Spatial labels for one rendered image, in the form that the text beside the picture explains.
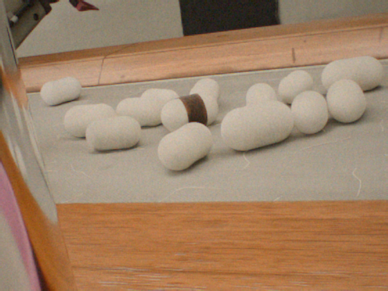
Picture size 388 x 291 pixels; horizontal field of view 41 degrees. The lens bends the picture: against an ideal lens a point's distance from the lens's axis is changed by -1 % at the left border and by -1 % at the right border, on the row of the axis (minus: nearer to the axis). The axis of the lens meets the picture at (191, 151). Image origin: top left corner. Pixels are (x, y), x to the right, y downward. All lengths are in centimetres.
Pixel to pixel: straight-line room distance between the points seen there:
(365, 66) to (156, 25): 223
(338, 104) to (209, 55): 22
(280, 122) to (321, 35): 21
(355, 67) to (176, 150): 14
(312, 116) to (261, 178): 5
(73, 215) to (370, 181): 11
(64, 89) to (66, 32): 233
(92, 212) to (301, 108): 14
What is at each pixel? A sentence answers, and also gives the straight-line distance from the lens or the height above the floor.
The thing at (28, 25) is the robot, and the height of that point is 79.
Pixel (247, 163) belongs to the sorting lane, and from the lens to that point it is 24.
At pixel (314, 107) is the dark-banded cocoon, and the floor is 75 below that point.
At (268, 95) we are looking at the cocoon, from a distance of 30.
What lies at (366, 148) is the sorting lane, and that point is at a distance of 25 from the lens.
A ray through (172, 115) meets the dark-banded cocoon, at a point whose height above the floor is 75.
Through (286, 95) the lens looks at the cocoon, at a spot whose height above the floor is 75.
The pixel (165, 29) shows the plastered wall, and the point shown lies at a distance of 253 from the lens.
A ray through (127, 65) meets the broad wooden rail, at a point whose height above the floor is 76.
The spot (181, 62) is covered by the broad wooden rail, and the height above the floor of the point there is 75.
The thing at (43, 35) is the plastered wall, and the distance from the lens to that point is 286.
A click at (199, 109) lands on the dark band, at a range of 30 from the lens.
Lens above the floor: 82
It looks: 18 degrees down
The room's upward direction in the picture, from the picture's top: 9 degrees counter-clockwise
